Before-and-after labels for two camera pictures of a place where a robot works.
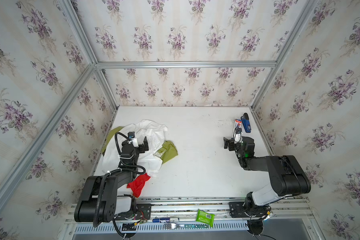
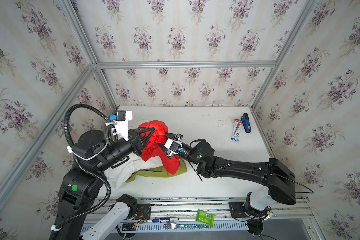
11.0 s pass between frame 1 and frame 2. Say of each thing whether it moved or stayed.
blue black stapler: stayed
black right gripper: moved
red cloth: moved
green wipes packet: stayed
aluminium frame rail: stayed
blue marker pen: stayed
